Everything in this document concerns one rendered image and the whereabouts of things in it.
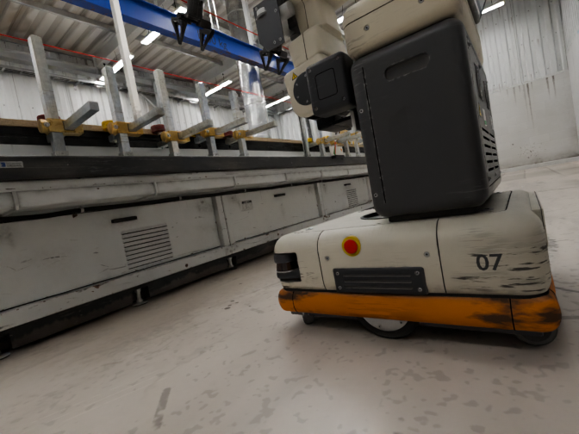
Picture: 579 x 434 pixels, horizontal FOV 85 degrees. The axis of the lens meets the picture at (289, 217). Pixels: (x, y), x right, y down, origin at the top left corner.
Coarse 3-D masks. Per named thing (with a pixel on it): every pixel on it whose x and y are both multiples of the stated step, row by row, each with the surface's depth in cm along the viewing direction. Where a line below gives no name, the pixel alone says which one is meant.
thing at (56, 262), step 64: (0, 128) 122; (256, 192) 239; (320, 192) 306; (0, 256) 121; (64, 256) 137; (128, 256) 159; (192, 256) 184; (256, 256) 230; (0, 320) 116; (64, 320) 134
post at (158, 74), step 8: (160, 72) 157; (160, 80) 156; (160, 88) 156; (160, 96) 157; (160, 104) 158; (168, 104) 158; (168, 112) 158; (168, 120) 157; (168, 128) 157; (168, 144) 159; (176, 144) 159
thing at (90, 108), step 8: (88, 104) 106; (96, 104) 107; (80, 112) 110; (88, 112) 108; (96, 112) 109; (72, 120) 115; (80, 120) 113; (72, 128) 121; (48, 136) 130; (64, 136) 128
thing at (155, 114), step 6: (156, 108) 126; (162, 108) 127; (150, 114) 129; (156, 114) 126; (162, 114) 127; (138, 120) 134; (144, 120) 132; (150, 120) 131; (132, 126) 138; (138, 126) 135; (144, 126) 137; (114, 138) 149
